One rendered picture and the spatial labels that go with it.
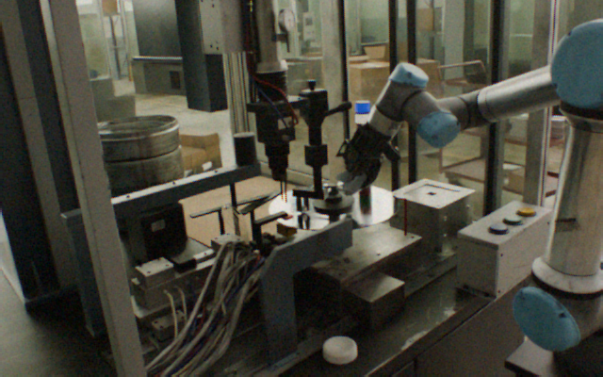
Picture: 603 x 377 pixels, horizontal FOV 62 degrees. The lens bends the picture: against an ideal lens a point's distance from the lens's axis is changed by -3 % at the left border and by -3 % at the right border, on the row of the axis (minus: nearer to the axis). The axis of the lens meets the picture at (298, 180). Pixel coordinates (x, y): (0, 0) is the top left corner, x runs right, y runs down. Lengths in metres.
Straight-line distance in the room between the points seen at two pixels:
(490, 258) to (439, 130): 0.37
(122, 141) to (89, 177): 0.96
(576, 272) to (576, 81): 0.30
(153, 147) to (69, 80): 1.01
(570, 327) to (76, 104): 0.80
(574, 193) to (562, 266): 0.12
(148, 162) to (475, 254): 1.02
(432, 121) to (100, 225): 0.65
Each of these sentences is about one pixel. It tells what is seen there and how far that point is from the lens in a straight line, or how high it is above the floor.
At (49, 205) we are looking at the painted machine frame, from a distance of 1.44.
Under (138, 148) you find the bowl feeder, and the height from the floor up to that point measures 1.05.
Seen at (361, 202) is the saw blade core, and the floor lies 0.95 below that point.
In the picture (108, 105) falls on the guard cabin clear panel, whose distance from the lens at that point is 2.10.
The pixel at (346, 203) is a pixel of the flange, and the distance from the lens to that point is 1.29.
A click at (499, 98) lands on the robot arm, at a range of 1.09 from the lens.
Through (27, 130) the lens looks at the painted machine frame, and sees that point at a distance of 1.39.
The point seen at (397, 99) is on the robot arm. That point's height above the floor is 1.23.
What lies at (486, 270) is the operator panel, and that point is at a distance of 1.29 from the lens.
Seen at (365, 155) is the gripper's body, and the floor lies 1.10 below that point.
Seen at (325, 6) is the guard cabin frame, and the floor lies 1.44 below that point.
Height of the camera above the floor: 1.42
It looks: 18 degrees down
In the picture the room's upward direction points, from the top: 4 degrees counter-clockwise
